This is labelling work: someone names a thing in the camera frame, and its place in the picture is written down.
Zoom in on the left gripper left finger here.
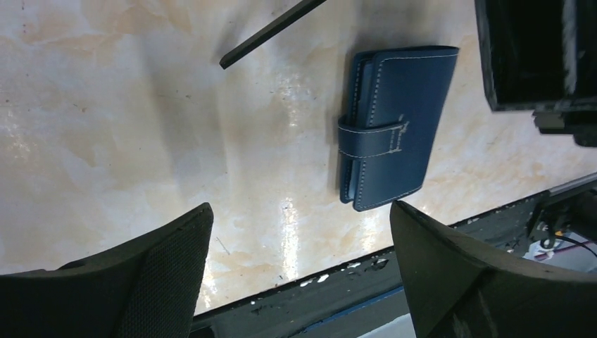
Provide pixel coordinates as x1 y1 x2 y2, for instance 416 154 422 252
1 203 214 337

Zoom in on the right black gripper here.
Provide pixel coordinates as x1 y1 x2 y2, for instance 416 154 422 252
475 0 596 147

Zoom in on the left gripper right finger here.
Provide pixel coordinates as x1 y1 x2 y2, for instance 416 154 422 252
390 201 596 337

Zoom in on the dark blue card holder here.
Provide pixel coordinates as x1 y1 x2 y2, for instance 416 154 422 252
337 45 459 211

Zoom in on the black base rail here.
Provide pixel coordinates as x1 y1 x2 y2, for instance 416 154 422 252
191 175 596 337

